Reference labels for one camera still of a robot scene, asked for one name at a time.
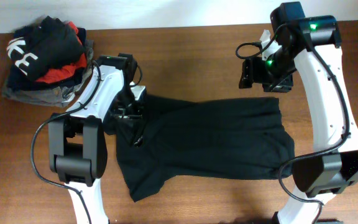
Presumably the navy folded garment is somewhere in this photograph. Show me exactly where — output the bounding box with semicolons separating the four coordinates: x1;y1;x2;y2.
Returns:
6;27;88;92

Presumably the grey folded garment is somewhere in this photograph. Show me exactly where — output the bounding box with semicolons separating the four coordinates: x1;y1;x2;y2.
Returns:
2;39;94;108

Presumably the black polo shirt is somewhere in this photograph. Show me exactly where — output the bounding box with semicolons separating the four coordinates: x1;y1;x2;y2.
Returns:
103;95;295;202

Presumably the red folded garment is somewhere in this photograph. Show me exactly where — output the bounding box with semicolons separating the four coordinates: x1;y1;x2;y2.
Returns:
36;21;87;84

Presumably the black shirt with white letters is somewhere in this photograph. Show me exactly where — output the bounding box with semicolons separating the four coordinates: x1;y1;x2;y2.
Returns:
6;16;85;82

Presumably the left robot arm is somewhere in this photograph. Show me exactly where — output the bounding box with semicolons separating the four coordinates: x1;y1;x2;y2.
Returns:
48;53;145;223

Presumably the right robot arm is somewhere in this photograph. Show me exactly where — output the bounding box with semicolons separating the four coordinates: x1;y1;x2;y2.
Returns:
239;1;358;223

